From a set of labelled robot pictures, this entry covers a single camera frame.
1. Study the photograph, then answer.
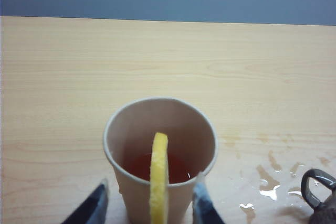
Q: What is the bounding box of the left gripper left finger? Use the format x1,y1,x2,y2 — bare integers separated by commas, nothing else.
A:
60,178,110,224

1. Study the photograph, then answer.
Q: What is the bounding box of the yellow lemon slice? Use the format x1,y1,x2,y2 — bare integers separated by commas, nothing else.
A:
149,132,169,224

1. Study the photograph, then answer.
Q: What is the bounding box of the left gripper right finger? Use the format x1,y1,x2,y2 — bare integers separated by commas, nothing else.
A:
192,172,226,224

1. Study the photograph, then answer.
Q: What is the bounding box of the beige paper cup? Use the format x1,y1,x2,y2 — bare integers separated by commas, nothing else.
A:
102,97,219,224

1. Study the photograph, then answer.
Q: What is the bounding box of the smoky grey glass beaker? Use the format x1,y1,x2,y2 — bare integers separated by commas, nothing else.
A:
301,168,336,224

